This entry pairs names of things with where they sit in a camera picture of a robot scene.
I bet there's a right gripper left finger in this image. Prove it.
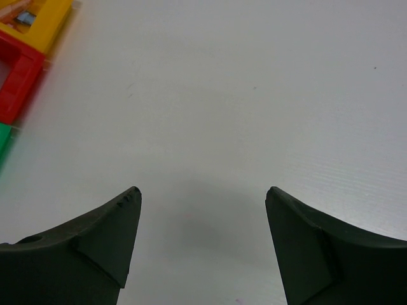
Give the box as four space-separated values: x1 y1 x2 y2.
1 186 142 304

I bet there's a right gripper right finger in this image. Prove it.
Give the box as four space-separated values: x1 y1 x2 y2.
265 186 406 304

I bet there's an orange eraser cap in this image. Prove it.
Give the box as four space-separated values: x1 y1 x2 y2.
1 0 32 22

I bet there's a green plastic bin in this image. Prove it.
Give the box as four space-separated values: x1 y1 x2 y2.
0 123 12 168

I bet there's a red plastic bin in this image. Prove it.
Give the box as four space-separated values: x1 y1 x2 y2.
1 31 45 125

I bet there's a yellow plastic bin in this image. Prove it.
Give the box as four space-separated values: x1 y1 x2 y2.
1 0 73 54

